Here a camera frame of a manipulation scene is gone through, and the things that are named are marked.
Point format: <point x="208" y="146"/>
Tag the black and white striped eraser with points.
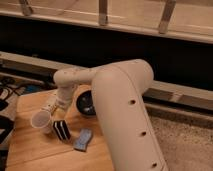
<point x="61" y="130"/>

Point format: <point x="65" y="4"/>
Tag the blue sponge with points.
<point x="83" y="140"/>

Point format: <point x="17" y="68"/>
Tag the white plastic cup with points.
<point x="42" y="121"/>

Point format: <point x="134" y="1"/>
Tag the black bowl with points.
<point x="84" y="104"/>

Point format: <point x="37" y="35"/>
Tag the wooden table board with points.
<point x="31" y="150"/>

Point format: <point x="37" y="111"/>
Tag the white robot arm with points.
<point x="117" y="90"/>

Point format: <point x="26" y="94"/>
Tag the white spotted bottle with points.
<point x="51" y="103"/>

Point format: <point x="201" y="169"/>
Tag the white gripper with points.
<point x="63" y="99"/>

